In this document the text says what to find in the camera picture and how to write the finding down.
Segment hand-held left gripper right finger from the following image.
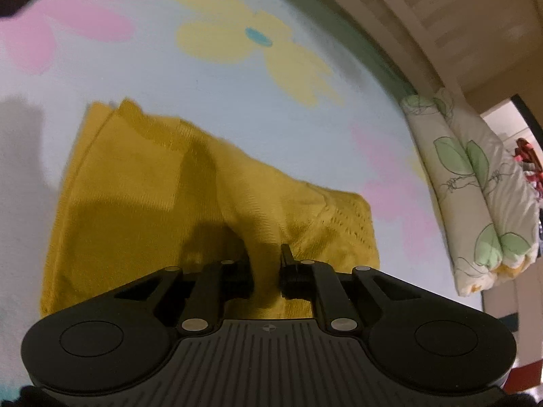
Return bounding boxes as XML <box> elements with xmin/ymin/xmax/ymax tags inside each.
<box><xmin>280</xmin><ymin>244</ymin><xmax>425</xmax><ymax>333</ymax></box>

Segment colourful hanging clothes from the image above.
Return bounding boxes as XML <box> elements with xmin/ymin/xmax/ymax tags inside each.
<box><xmin>514</xmin><ymin>137</ymin><xmax>543</xmax><ymax>198</ymax></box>

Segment wooden bed headboard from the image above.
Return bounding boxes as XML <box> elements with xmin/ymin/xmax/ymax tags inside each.
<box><xmin>293</xmin><ymin>0</ymin><xmax>543</xmax><ymax>115</ymax></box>

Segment yellow knit sweater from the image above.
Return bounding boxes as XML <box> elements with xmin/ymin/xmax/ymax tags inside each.
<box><xmin>40</xmin><ymin>98</ymin><xmax>381</xmax><ymax>319</ymax></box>

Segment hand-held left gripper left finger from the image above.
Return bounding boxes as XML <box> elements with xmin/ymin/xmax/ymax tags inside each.
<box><xmin>114</xmin><ymin>258</ymin><xmax>255</xmax><ymax>333</ymax></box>

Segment floral bed sheet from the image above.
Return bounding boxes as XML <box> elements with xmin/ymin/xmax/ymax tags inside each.
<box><xmin>0</xmin><ymin>0</ymin><xmax>484</xmax><ymax>386</ymax></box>

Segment leaf print folded quilt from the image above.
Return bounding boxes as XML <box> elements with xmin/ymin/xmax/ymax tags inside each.
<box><xmin>400</xmin><ymin>88</ymin><xmax>542</xmax><ymax>298</ymax></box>

